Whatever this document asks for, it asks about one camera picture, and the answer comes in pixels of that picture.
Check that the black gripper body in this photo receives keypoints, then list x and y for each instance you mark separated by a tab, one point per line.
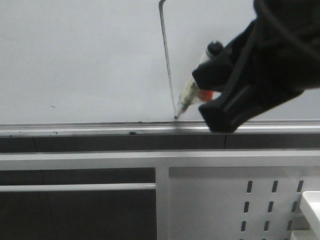
285	52

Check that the red round magnet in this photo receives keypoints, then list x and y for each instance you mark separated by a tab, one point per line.
205	95

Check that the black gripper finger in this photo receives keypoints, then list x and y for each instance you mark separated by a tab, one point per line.
229	111
219	61

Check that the white black-tip marker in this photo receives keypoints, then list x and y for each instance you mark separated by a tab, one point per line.
188	96

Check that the white whiteboard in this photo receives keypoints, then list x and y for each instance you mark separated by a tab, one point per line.
73	62

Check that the white pegboard stand frame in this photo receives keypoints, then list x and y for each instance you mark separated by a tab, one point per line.
208	195

